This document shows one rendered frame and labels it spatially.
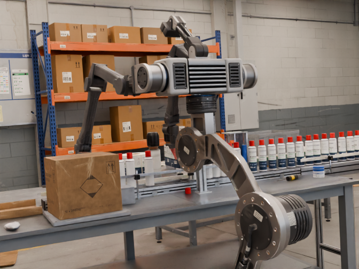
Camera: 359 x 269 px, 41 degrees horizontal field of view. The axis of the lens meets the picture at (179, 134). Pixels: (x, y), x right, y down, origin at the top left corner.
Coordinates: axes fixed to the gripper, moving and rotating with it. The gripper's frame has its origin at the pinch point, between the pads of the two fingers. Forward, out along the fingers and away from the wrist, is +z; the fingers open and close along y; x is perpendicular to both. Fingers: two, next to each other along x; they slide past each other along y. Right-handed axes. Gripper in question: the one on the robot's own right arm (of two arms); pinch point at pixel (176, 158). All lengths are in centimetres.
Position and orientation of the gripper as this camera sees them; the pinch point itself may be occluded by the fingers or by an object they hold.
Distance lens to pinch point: 289.4
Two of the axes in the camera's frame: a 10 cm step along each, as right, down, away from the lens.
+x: 4.2, 0.5, -9.1
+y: -9.1, 0.9, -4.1
